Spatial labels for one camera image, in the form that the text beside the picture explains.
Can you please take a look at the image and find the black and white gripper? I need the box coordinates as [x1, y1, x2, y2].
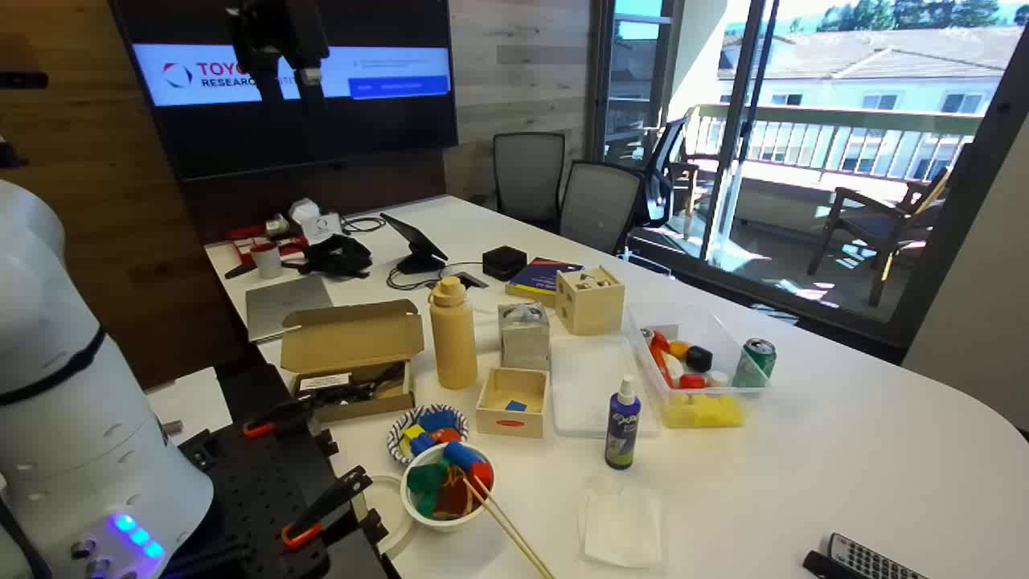
[225, 0, 329, 102]

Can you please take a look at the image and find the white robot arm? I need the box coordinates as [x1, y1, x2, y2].
[0, 183, 329, 579]

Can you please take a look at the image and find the patterned plate with blocks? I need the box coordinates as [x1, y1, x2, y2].
[386, 406, 467, 468]

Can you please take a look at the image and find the white bowl with blocks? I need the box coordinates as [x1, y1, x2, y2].
[402, 441, 496, 530]

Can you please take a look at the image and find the black cloth bundle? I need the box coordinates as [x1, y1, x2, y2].
[306, 235, 374, 281]

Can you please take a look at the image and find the black tablet stand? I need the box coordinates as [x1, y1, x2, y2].
[389, 215, 446, 272]

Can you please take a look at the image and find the grey office chair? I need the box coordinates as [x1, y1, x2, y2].
[561, 162, 641, 255]
[491, 133, 567, 228]

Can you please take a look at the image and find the black small box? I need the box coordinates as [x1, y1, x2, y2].
[481, 244, 529, 281]

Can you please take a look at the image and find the open cardboard box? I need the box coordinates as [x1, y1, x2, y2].
[280, 298, 426, 418]

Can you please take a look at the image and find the tan water bottle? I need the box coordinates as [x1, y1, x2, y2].
[431, 276, 478, 388]

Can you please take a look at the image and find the blue and red book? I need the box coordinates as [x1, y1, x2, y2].
[505, 256, 575, 306]

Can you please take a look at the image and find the black orange clamp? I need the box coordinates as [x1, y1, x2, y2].
[240, 393, 318, 441]
[280, 468, 374, 551]

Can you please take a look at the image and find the grey metal tin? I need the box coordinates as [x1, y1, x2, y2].
[500, 302, 554, 370]

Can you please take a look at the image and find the wooden shape sorter box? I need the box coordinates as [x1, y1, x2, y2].
[558, 268, 625, 335]

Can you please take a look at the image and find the small wooden tray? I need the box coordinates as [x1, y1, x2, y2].
[477, 368, 551, 438]

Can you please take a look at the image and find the blue glue bottle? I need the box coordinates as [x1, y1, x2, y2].
[604, 376, 643, 470]

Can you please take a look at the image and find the green soda can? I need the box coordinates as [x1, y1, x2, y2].
[732, 337, 777, 385]

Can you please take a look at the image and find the clear plastic bag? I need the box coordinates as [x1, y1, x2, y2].
[579, 475, 661, 569]

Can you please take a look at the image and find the black remote control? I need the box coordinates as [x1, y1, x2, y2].
[802, 530, 933, 579]

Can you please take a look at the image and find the wall television screen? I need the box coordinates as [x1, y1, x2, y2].
[111, 0, 456, 183]

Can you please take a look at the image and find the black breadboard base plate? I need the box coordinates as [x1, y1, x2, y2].
[160, 365, 400, 579]

